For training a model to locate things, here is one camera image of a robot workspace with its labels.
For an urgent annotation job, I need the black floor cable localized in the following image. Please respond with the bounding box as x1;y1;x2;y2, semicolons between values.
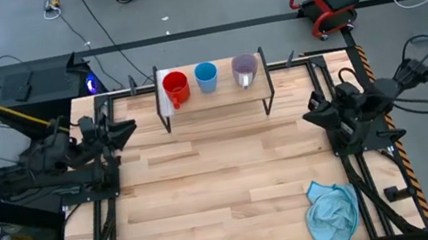
74;0;155;94

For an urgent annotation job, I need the black cylindrical clamp knob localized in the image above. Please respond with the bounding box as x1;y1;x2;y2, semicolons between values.
383;182;412;204

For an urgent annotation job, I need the light blue cloth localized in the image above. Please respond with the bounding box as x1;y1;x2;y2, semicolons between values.
298;173;366;240

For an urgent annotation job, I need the black computer case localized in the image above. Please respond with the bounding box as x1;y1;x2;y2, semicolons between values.
0;48;112;132

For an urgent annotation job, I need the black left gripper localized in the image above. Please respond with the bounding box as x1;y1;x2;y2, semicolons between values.
76;106;141;160

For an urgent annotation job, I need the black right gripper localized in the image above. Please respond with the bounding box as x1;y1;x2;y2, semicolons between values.
298;79;371;141

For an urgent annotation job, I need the purple translucent plastic cup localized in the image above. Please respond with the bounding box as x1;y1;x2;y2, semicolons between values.
229;50;264;92

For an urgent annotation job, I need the black aluminium table frame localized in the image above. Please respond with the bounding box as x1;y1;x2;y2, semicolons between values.
32;30;428;240

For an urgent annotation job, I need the orange black hazard tape strip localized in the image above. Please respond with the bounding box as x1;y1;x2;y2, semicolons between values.
354;37;428;240

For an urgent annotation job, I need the red plastic mug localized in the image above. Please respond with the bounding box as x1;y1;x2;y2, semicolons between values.
160;69;194;112

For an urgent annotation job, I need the blue plastic cup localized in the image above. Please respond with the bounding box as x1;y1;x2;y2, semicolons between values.
192;60;222;97

